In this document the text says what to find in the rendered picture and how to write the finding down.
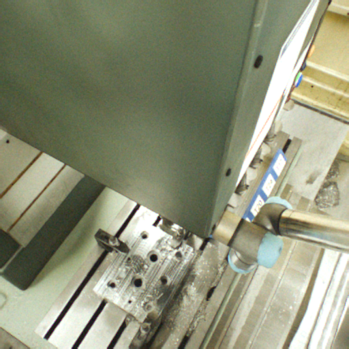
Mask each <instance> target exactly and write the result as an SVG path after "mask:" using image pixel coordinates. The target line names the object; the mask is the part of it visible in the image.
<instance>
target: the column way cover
mask: <svg viewBox="0 0 349 349"><path fill-rule="evenodd" d="M83 176H84V174H81V172H79V171H77V170H75V169H73V168H71V167H69V166H67V165H65V164H63V162H60V161H59V160H56V159H55V158H53V157H51V156H49V155H47V154H46V153H44V152H42V151H40V150H38V149H36V148H34V147H32V146H30V145H29V144H28V143H25V142H23V141H21V140H20V139H18V138H15V137H13V136H12V135H11V134H9V133H7V132H4V131H3V130H1V129H0V228H1V229H3V230H4V231H5V232H6V233H8V234H9V235H10V236H11V237H12V238H13V239H14V240H15V242H17V244H20V245H21V246H23V247H25V246H26V245H27V244H29V242H30V240H31V239H32V238H33V237H34V236H35V234H36V233H38V231H39V229H40V228H41V227H42V226H43V225H44V224H45V222H46V221H47V220H48V219H49V217H50V216H51V215H52V214H53V212H54V211H56V209H57V208H58V207H59V205H60V204H61V203H62V201H63V200H65V198H66V197H67V196H68V194H69V193H70V192H71V190H72V189H73V188H75V186H76V185H77V184H78V182H79V181H80V180H81V178H82V177H83Z"/></svg>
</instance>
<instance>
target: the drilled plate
mask: <svg viewBox="0 0 349 349"><path fill-rule="evenodd" d="M147 231H148V233H147ZM150 234H151V235H150ZM149 236H150V237H149ZM144 238H146V239H145V241H142V240H143V239H144ZM147 239H148V240H147ZM171 239H172V237H171V236H170V235H168V234H167V233H165V232H163V231H161V230H159V229H158V228H156V227H153V226H152V225H150V224H149V223H147V222H146V221H143V220H141V219H140V221H139V222H138V223H137V226H136V227H135V229H134V230H133V231H132V232H131V233H130V236H129V237H128V238H127V240H126V242H125V243H127V246H128V247H129V249H130V248H131V249H130V251H128V252H129V253H130V254H129V253H127V254H125V253H121V252H118V253H117V255H116V256H115V258H113V260H112V262H111V263H110V265H109V266H108V268H107V269H106V271H105V273H104V274H103V275H102V276H101V278H100V280H99V281H98V283H97V284H96V286H94V288H93V291H94V293H96V294H98V295H100V296H101V297H102V298H104V299H106V300H107V301H108V302H110V303H112V304H113V305H116V306H117V307H118V308H120V309H121V310H122V311H124V312H126V313H127V314H129V315H131V316H132V317H134V318H136V319H137V320H138V321H140V322H141V323H142V322H143V320H145V318H146V316H147V314H148V313H149V312H152V311H153V308H155V312H157V313H158V316H157V322H158V320H159V318H160V316H161V315H162V312H163V310H164V309H165V308H166V306H167V304H168V302H169V300H170V298H171V296H172V295H173V293H174V291H175V290H176V289H177V286H178V285H179V283H180V281H181V279H182V277H183V275H184V274H185V272H186V271H187V269H188V267H189V265H190V264H191V261H192V259H193V258H194V256H195V255H196V249H193V248H192V247H190V246H188V245H186V243H183V242H181V243H180V246H178V247H177V248H178V249H176V253H175V250H174V248H172V249H171V250H172V251H171V250H168V249H170V248H168V247H170V242H171ZM164 241H165V242H164ZM162 242H163V245H162ZM165 243H166V245H165ZM164 246H165V247H164ZM154 247H155V248H154ZM179 248H180V250H179ZM153 249H155V250H153ZM173 250H174V251H173ZM159 251H160V252H159ZM182 251H183V252H182ZM174 253H175V254H174ZM173 254H174V257H176V259H177V260H179V261H177V260H176V259H173ZM126 255H127V256H126ZM162 255H163V256H162ZM161 256H162V257H161ZM178 257H180V258H181V259H178ZM184 257H185V258H184ZM152 258H157V261H155V262H152V261H151V259H152ZM159 260H162V261H159ZM152 263H153V264H152ZM155 263H156V264H155ZM132 266H133V267H132ZM127 267H129V268H127ZM136 272H137V274H138V273H139V275H137V274H136ZM141 274H142V275H144V276H142V275H141ZM133 275H134V276H133ZM162 275H163V276H162ZM112 277H113V278H112ZM146 278H147V280H146ZM117 280H119V281H118V282H117ZM139 281H140V282H141V283H142V286H140V287H136V286H135V285H136V283H137V282H139ZM159 281H160V282H159ZM163 281H167V284H163ZM129 282H130V283H129ZM146 283H147V284H146ZM144 285H146V286H145V287H144ZM112 286H115V287H114V288H115V289H114V288H112ZM107 287H108V288H109V289H108V288H107ZM156 289H157V290H156ZM142 290H143V291H142ZM158 291H159V292H158ZM161 294H162V295H161ZM147 295H150V296H149V297H148V296H147ZM160 295H161V296H160ZM124 296H126V297H127V298H125V297H124ZM151 296H152V297H151ZM131 297H133V298H131ZM152 298H153V299H152ZM131 300H133V301H131ZM148 300H149V301H150V302H149V301H148ZM147 301H148V302H147ZM151 301H153V303H154V304H152V302H151ZM131 302H132V303H131ZM142 302H145V303H144V304H143V303H142ZM128 303H129V304H130V306H129V304H128ZM141 304H143V305H141ZM137 305H138V308H137ZM142 306H143V308H145V309H143V308H142ZM148 307H151V311H147V308H148ZM141 308H142V309H141ZM145 312H146V313H145ZM157 322H156V323H155V324H154V325H153V327H155V325H156V324H157ZM152 330H153V328H152Z"/></svg>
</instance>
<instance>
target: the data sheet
mask: <svg viewBox="0 0 349 349"><path fill-rule="evenodd" d="M318 2H319V0H312V1H311V2H310V4H309V5H308V7H307V9H306V11H305V12H304V13H303V15H302V16H301V18H300V20H299V22H298V23H297V25H296V26H295V27H294V29H293V30H292V32H291V34H290V36H289V38H287V40H286V42H285V44H284V45H283V46H282V51H281V53H280V55H279V57H278V60H277V64H276V66H275V71H274V73H273V77H272V80H271V82H270V85H269V89H268V91H267V96H266V98H265V101H264V104H263V105H262V110H261V112H260V116H259V119H258V122H257V126H256V129H255V132H254V135H253V137H252V141H251V143H250V146H249V149H250V147H251V146H252V143H253V141H254V140H255V139H256V137H257V136H258V133H259V132H260V130H261V128H262V126H263V125H264V123H265V122H266V120H267V119H268V117H269V114H270V113H271V111H272V109H274V107H275V105H276V103H277V101H278V99H279V97H280V95H281V94H282V93H283V91H284V89H285V88H286V85H287V83H288V80H289V77H290V76H291V73H292V71H293V67H294V65H295V62H296V60H297V58H298V55H299V53H300V49H301V47H302V44H303V40H304V39H305V37H306V35H307V31H308V29H309V25H310V23H311V21H312V18H313V15H314V13H315V11H316V7H317V5H318Z"/></svg>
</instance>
